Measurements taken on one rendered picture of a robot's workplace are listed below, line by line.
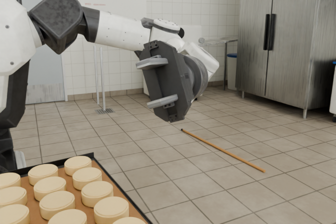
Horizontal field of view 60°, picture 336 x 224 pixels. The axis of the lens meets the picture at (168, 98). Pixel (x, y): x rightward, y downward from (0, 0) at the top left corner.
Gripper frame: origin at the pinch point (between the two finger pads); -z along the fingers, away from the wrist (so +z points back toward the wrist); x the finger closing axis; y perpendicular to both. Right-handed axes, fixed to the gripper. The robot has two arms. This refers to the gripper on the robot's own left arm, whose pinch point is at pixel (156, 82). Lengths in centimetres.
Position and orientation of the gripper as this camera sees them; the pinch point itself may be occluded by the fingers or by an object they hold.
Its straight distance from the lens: 40.7
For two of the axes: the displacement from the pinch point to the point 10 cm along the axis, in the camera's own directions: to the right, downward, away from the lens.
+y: 9.2, -2.5, -3.1
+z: 3.0, -1.0, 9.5
